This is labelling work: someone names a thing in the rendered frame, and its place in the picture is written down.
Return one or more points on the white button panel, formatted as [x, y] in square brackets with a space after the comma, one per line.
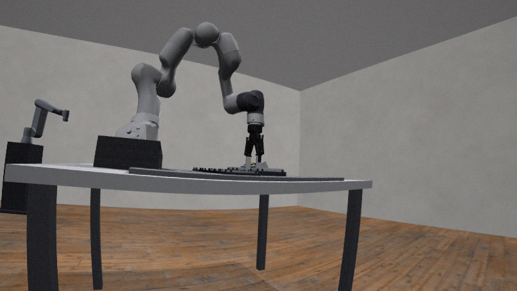
[263, 164]

